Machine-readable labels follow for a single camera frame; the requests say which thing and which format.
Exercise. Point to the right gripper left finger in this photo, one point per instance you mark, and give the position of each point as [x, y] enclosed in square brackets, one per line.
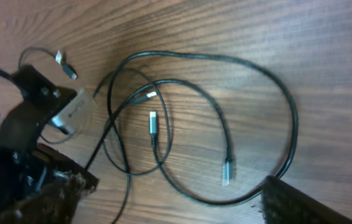
[55, 203]

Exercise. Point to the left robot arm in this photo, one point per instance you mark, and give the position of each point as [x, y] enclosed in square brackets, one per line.
[36, 179]

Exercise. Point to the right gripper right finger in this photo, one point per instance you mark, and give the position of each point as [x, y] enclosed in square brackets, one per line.
[284, 204]

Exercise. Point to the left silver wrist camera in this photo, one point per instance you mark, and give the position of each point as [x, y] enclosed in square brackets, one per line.
[75, 113]

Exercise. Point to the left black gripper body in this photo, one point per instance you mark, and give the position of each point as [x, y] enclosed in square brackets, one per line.
[26, 165]

